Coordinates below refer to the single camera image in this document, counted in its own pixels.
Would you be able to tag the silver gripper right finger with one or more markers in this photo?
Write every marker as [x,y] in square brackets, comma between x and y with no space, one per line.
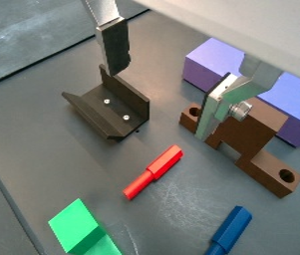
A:
[226,99]

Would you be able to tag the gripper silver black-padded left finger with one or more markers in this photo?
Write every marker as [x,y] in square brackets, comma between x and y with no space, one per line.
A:
[111,30]

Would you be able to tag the green U-shaped block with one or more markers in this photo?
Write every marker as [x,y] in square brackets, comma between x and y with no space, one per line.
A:
[81,235]

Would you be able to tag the brown bridge-shaped block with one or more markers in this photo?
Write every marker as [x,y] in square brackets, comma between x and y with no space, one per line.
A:
[246,136]

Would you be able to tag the red peg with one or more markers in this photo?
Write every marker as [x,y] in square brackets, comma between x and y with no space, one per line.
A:
[154,171]

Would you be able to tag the blue peg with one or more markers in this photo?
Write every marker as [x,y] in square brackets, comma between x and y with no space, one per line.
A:
[229,231]

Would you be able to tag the black angled bracket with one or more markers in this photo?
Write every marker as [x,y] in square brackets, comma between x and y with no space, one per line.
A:
[113,107]

